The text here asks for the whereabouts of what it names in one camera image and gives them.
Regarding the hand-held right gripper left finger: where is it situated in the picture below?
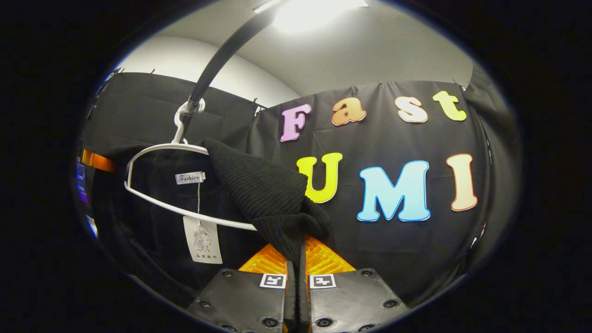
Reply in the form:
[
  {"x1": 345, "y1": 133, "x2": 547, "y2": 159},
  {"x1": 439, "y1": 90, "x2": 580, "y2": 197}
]
[{"x1": 187, "y1": 244, "x2": 296, "y2": 333}]

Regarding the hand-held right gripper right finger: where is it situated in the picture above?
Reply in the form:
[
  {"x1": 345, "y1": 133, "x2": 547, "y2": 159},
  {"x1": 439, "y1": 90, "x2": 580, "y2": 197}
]
[{"x1": 298, "y1": 236, "x2": 410, "y2": 333}]

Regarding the black jacket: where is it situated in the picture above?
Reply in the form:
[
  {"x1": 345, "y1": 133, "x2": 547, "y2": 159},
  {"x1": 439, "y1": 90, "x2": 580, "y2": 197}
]
[{"x1": 92, "y1": 137, "x2": 334, "y2": 306}]

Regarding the white clothes hanger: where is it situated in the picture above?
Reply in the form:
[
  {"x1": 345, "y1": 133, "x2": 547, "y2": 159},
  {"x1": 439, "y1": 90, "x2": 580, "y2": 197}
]
[{"x1": 124, "y1": 98, "x2": 258, "y2": 231}]

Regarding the black metal clothes rack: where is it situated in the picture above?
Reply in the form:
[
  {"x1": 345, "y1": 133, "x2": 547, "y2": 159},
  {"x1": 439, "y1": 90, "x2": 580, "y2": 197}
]
[{"x1": 178, "y1": 0, "x2": 287, "y2": 139}]

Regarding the black backdrop cloth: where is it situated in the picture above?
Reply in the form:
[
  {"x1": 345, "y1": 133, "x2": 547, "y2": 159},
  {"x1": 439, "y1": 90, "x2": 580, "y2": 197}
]
[{"x1": 79, "y1": 65, "x2": 521, "y2": 306}]

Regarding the ceiling light panel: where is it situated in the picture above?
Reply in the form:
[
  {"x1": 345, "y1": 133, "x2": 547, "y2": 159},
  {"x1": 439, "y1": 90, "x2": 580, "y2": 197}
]
[{"x1": 252, "y1": 0, "x2": 370, "y2": 33}]

